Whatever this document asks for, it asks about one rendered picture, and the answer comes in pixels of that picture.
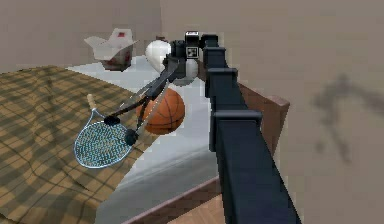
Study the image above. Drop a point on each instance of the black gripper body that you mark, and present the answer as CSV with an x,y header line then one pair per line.
x,y
176,56

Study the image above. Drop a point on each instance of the orange basketball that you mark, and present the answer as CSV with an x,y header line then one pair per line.
x,y
166,113

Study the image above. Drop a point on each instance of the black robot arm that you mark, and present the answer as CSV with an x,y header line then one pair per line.
x,y
240,133

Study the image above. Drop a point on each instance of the wooden bed with plaid blanket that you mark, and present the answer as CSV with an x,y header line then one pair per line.
x,y
83,140

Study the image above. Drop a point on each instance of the white takeout box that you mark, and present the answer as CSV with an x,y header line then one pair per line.
x,y
113,50

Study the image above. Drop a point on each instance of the blue tennis racket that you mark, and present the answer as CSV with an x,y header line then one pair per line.
x,y
100,143

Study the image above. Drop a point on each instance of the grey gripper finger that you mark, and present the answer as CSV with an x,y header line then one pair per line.
x,y
140,101
141,116

